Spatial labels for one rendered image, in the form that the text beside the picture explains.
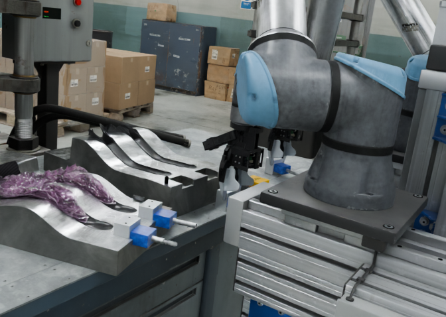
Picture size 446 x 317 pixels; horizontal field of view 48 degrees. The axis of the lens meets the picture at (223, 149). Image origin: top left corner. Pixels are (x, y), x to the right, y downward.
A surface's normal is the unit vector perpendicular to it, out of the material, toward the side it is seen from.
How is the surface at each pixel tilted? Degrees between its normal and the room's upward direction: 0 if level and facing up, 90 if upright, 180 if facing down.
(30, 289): 0
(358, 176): 72
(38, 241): 90
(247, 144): 90
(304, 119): 124
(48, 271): 0
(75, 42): 90
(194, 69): 90
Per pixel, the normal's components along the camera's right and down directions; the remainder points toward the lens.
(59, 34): 0.81, 0.23
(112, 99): -0.37, 0.19
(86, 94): 0.90, 0.06
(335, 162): -0.64, -0.19
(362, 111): 0.00, 0.39
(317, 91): 0.08, -0.01
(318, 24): -0.41, 0.41
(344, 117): 0.01, 0.61
